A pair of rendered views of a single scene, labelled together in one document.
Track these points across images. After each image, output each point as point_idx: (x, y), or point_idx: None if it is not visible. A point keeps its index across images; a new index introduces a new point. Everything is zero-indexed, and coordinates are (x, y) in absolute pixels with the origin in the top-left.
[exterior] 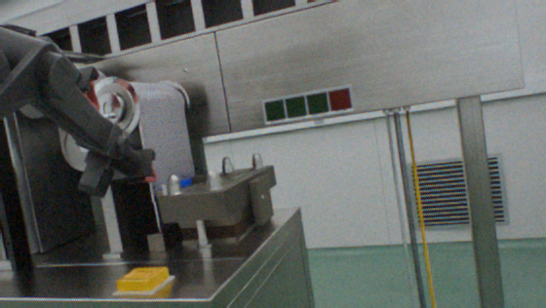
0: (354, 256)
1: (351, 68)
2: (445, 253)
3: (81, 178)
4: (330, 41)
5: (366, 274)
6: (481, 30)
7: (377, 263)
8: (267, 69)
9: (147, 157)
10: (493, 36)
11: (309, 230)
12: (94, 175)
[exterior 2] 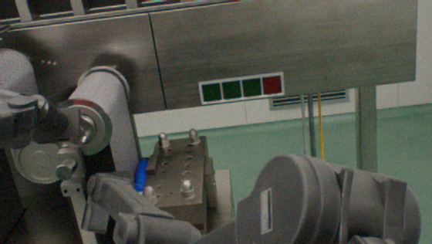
0: (214, 139)
1: (283, 58)
2: (295, 130)
3: (90, 225)
4: (265, 32)
5: (230, 159)
6: (389, 34)
7: (237, 146)
8: (204, 54)
9: (129, 179)
10: (399, 39)
11: (168, 116)
12: (102, 220)
